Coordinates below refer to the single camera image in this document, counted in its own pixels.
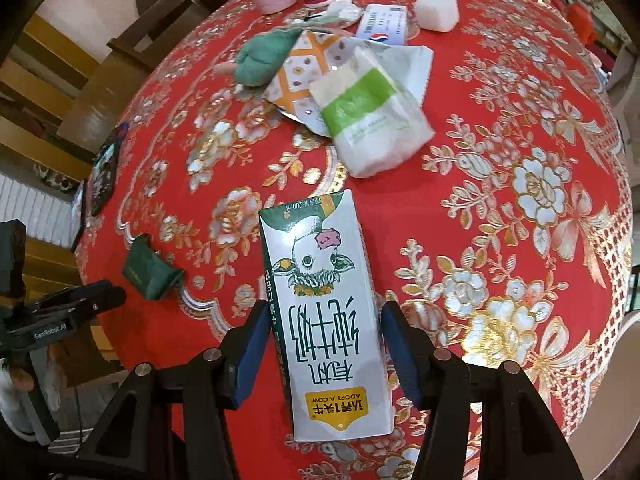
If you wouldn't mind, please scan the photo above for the white blue medicine box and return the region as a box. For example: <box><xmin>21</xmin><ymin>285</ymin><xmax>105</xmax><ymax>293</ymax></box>
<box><xmin>356</xmin><ymin>4</ymin><xmax>411</xmax><ymax>46</ymax></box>

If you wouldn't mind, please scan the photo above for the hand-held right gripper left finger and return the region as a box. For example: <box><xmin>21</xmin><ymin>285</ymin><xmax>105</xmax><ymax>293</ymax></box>
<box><xmin>75</xmin><ymin>299</ymin><xmax>272</xmax><ymax>480</ymax></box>

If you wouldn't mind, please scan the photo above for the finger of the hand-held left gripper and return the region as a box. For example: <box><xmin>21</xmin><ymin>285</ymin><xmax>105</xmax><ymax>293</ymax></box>
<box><xmin>20</xmin><ymin>280</ymin><xmax>127</xmax><ymax>323</ymax></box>

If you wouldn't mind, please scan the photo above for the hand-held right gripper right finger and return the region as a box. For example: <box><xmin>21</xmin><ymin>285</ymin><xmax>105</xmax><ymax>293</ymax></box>
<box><xmin>381</xmin><ymin>300</ymin><xmax>585</xmax><ymax>480</ymax></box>

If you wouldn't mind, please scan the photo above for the dark green small packet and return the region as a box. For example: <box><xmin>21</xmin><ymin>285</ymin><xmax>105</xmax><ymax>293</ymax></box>
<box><xmin>121</xmin><ymin>234</ymin><xmax>185</xmax><ymax>302</ymax></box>

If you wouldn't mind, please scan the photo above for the cream round stool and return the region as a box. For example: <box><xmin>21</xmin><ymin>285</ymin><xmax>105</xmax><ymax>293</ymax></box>
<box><xmin>567</xmin><ymin>310</ymin><xmax>640</xmax><ymax>480</ymax></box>

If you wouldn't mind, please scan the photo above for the crumpled white tissue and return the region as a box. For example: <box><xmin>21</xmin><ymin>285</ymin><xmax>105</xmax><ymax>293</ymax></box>
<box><xmin>325</xmin><ymin>0</ymin><xmax>365</xmax><ymax>26</ymax></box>

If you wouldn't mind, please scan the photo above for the person's left forearm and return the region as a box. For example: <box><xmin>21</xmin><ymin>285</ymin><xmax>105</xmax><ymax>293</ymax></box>
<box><xmin>0</xmin><ymin>357</ymin><xmax>51</xmax><ymax>436</ymax></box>

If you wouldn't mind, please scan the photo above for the brown wooden chair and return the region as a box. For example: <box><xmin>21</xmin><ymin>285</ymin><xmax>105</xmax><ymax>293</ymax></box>
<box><xmin>55</xmin><ymin>0</ymin><xmax>211</xmax><ymax>153</ymax></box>

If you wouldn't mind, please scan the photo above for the green plush toy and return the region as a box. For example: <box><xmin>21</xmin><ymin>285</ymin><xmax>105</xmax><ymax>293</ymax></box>
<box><xmin>215</xmin><ymin>29</ymin><xmax>306</xmax><ymax>88</ymax></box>

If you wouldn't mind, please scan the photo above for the green white tissue packet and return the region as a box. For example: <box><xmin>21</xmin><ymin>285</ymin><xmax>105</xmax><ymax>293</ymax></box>
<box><xmin>309</xmin><ymin>49</ymin><xmax>436</xmax><ymax>180</ymax></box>

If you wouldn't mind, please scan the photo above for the dark round patterned pouch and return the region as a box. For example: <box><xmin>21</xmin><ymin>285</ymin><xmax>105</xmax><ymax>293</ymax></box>
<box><xmin>86</xmin><ymin>124</ymin><xmax>132</xmax><ymax>218</ymax></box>

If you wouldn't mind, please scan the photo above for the white ribbed panel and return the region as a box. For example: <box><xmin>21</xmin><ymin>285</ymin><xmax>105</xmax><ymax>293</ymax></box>
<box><xmin>0</xmin><ymin>172</ymin><xmax>83</xmax><ymax>248</ymax></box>

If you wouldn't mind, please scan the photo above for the orange patterned snack wrapper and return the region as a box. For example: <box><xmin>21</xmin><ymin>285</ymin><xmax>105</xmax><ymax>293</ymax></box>
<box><xmin>261</xmin><ymin>30</ymin><xmax>361</xmax><ymax>138</ymax></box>

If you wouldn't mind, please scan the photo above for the white green milk carton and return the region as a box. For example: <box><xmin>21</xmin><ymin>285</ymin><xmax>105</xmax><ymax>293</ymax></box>
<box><xmin>258</xmin><ymin>189</ymin><xmax>396</xmax><ymax>443</ymax></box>

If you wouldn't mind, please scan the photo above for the red lantern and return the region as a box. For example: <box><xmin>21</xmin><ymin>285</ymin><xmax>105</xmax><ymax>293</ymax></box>
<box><xmin>567</xmin><ymin>2</ymin><xmax>598</xmax><ymax>46</ymax></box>

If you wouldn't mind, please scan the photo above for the white foam block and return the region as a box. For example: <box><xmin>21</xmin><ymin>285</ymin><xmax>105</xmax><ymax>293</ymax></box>
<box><xmin>412</xmin><ymin>0</ymin><xmax>460</xmax><ymax>33</ymax></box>

